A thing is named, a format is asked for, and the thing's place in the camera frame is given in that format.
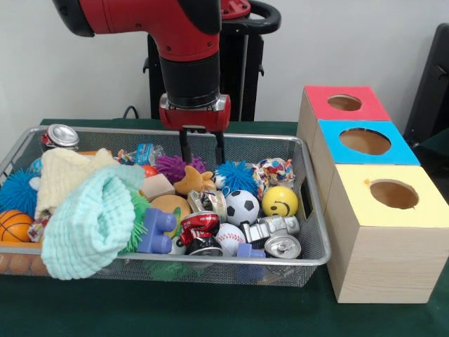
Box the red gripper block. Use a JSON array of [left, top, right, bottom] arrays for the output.
[[159, 93, 232, 166]]

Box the mint green knitted cloth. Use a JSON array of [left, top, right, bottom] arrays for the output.
[[42, 164, 147, 281]]

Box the cream knitted cloth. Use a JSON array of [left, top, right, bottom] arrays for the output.
[[35, 147, 120, 218]]

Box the shallow clear mesh bin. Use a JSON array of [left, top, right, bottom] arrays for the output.
[[0, 126, 333, 287]]

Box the wooden box with three holes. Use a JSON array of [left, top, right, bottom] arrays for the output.
[[297, 86, 449, 304]]

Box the brown plush teddy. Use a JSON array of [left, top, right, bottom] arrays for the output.
[[174, 166, 217, 196]]

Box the small blue spiky ball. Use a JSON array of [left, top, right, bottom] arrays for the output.
[[215, 160, 260, 197]]

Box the open silver can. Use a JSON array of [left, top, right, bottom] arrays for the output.
[[187, 190, 229, 222]]

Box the small soccer ball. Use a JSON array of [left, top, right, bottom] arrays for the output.
[[225, 190, 261, 226]]

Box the red crushed can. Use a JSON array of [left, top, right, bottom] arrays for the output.
[[180, 211, 224, 248]]

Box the yellow smiley ball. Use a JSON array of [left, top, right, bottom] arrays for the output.
[[262, 185, 300, 218]]

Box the white toy baseball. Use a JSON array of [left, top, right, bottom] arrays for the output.
[[216, 224, 248, 256]]

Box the crumpled silver can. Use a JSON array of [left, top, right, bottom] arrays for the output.
[[243, 215, 302, 244]]

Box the dark green table cloth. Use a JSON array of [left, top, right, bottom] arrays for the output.
[[0, 118, 449, 337]]

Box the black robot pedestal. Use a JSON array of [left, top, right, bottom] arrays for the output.
[[144, 0, 281, 121]]

